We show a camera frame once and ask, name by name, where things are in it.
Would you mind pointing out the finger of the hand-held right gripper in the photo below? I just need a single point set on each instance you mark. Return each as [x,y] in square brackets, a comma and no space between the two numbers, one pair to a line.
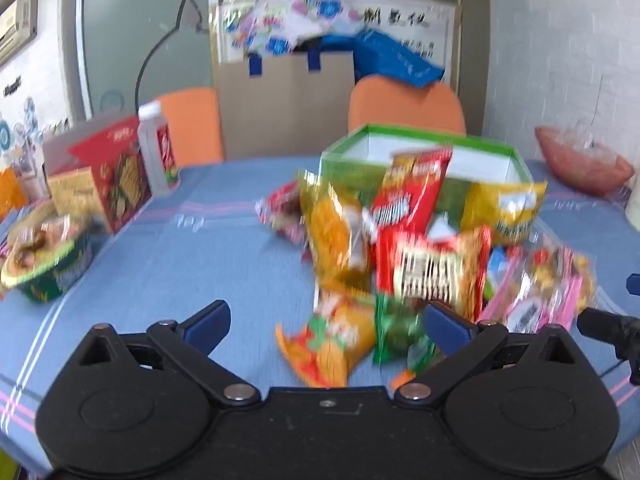
[605,325]
[634,285]

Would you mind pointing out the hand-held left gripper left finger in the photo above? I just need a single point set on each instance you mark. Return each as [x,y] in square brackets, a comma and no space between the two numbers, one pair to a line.
[210,322]

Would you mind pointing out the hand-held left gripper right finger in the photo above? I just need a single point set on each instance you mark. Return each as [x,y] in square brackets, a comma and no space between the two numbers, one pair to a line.
[445,325]

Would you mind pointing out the green snack packet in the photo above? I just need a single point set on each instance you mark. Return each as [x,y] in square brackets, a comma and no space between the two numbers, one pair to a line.
[397,330]

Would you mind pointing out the pile of assorted snack packets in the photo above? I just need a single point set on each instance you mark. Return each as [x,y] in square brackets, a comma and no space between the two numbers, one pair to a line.
[435,270]

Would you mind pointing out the red chip packet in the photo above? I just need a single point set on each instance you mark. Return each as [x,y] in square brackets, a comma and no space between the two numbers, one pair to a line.
[405,200]

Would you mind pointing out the red and clear date packet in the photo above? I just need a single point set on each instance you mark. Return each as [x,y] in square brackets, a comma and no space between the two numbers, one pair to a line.
[280,207]

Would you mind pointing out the green cardboard box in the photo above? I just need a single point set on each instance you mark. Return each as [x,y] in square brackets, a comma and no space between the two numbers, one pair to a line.
[350,175]

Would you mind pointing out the blue striped tablecloth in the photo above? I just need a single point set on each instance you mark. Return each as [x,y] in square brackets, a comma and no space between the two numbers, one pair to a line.
[200,260]

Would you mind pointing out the white mug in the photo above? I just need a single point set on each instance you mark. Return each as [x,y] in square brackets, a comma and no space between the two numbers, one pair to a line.
[634,210]

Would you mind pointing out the pink plastic bowl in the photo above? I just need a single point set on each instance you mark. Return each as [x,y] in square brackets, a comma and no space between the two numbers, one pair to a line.
[575,172]

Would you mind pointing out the clear plastic wrap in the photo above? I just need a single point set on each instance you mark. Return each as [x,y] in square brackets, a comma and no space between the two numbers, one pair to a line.
[582,140]

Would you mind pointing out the green instant noodle bowl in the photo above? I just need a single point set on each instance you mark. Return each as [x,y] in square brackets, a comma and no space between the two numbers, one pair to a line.
[55,270]

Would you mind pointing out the clear bottle red label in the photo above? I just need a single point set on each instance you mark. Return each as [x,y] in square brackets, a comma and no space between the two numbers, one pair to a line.
[155,160]

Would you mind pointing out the red cracker box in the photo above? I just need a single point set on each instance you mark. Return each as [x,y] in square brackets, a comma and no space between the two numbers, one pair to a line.
[120,175]

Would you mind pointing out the small yellow carton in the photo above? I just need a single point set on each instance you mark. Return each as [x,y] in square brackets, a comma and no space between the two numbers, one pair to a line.
[72,192]

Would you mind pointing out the orange chair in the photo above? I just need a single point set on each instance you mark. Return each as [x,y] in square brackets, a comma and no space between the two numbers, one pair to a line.
[192,125]
[400,110]

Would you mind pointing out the orange package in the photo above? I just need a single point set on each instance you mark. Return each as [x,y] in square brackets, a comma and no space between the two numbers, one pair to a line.
[10,195]

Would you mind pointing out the blue plastic bag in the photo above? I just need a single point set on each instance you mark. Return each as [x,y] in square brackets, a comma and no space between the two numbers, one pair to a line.
[395,60]

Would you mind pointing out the frosted glass door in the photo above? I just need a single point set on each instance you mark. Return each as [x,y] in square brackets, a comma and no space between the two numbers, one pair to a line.
[125,35]

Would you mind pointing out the floral print bag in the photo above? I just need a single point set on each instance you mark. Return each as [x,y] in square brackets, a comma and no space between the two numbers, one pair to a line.
[280,20]

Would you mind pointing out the white air conditioner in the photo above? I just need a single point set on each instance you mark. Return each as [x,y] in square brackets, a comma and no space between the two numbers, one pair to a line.
[17,25]

